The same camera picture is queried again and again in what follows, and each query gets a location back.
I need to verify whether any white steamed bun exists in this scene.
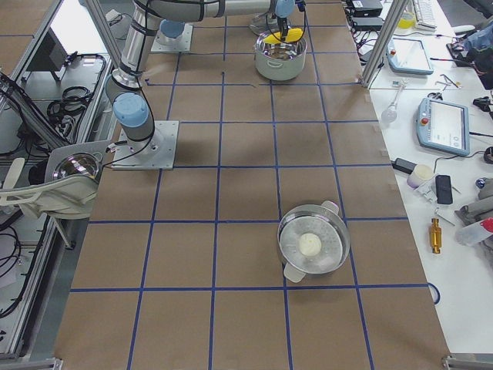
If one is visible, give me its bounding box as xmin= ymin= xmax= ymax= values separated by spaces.
xmin=298 ymin=233 xmax=322 ymax=257

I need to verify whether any blue teach pendant near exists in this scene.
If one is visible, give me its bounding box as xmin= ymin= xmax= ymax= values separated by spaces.
xmin=415 ymin=98 xmax=470 ymax=156

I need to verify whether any blue teach pendant far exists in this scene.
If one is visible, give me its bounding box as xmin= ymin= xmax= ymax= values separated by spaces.
xmin=386 ymin=38 xmax=434 ymax=76

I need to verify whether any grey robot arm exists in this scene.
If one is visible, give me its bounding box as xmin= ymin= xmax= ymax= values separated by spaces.
xmin=106 ymin=1 xmax=304 ymax=166

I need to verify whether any black remote box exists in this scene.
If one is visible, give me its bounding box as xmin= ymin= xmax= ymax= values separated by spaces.
xmin=435 ymin=174 xmax=453 ymax=205

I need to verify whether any steel bowl on chair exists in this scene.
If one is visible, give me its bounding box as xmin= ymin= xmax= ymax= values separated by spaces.
xmin=52 ymin=152 xmax=100 ymax=180

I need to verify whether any gold brass fitting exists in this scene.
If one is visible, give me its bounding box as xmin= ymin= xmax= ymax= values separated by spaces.
xmin=428 ymin=217 xmax=442 ymax=254

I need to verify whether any black power adapter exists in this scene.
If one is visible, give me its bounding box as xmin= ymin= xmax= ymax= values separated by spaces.
xmin=391 ymin=158 xmax=417 ymax=174

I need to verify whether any yellow corn cob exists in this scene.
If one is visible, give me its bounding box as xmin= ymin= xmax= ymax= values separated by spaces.
xmin=263 ymin=28 xmax=304 ymax=44

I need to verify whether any pale green electric pot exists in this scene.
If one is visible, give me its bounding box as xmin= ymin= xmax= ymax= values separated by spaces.
xmin=254 ymin=32 xmax=307 ymax=81

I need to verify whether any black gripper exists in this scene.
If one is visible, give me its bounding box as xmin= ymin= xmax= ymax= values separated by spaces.
xmin=277 ymin=16 xmax=289 ymax=42

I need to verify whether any white light bulb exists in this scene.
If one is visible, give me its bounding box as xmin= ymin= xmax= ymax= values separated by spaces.
xmin=381 ymin=83 xmax=405 ymax=127

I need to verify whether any aluminium frame post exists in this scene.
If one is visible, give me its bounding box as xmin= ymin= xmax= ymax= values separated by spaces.
xmin=361 ymin=0 xmax=407 ymax=88

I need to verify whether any white paper cup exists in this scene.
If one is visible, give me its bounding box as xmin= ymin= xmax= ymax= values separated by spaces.
xmin=407 ymin=164 xmax=434 ymax=189

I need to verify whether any steel steamer pot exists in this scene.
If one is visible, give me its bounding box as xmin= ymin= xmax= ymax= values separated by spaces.
xmin=277 ymin=200 xmax=350 ymax=283

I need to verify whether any blue teach pendant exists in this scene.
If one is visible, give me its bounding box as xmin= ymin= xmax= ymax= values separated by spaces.
xmin=415 ymin=98 xmax=470 ymax=156
xmin=386 ymin=38 xmax=434 ymax=76

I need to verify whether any glass pot lid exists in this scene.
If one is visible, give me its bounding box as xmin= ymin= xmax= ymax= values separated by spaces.
xmin=249 ymin=13 xmax=279 ymax=35

